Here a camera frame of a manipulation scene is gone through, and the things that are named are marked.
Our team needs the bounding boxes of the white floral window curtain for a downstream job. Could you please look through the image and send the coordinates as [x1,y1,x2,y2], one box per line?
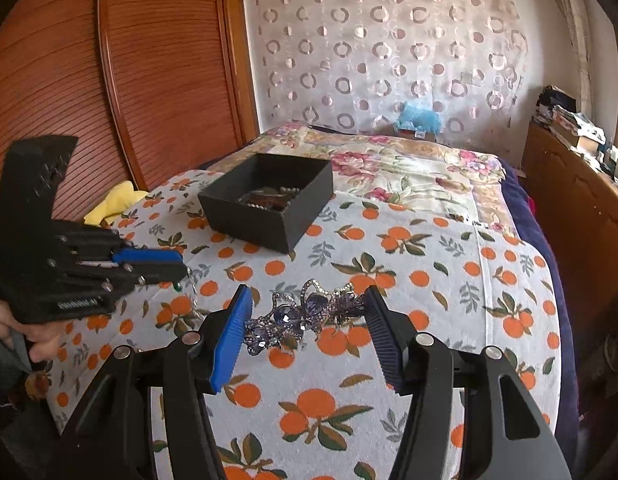
[549,0,590,111]

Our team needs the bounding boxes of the dark blue blanket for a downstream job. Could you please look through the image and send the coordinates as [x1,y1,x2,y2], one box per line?
[499,160,590,461]

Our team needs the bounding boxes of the pile of folded clothes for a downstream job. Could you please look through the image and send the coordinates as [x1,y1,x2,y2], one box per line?
[534,85,610,162]

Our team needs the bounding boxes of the sheer circle pattern curtain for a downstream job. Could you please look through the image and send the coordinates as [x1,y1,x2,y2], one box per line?
[244,0,530,148]

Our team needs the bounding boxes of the long wooden cabinet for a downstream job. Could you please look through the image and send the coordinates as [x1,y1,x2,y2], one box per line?
[521,122,618,341]

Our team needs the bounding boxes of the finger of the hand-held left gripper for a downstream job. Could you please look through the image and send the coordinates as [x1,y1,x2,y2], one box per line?
[52,261,190,306]
[59,230,185,267]

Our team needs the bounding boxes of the brown wooden wardrobe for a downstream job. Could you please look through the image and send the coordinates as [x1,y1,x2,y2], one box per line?
[0,0,260,251]

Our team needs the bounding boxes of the yellow cloth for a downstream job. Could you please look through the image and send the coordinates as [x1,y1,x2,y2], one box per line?
[84,182,148,226]

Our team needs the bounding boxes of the floral bedspread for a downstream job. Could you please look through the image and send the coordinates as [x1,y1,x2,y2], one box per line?
[204,122,507,233]

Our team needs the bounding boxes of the silver chain with green bead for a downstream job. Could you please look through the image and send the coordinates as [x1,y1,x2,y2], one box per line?
[171,265,212,321]

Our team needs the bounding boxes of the purple rhinestone hair clip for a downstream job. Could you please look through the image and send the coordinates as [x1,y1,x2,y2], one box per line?
[244,280,370,359]

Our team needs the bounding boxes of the black jewelry box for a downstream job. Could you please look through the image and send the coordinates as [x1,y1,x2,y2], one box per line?
[197,152,335,254]

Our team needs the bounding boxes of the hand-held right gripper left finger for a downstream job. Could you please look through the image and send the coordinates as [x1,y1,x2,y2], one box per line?
[59,284,254,480]

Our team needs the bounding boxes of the orange fruit print cloth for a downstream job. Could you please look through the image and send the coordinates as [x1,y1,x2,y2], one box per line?
[46,167,562,480]

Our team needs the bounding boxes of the person's left hand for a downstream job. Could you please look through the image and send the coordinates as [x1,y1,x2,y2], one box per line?
[0,297,65,364]

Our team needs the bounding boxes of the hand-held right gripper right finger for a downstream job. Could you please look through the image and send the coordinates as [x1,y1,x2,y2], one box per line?
[363,285,572,480]

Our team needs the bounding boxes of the blue plush toy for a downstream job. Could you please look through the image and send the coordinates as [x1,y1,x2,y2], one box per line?
[396,101,443,134]

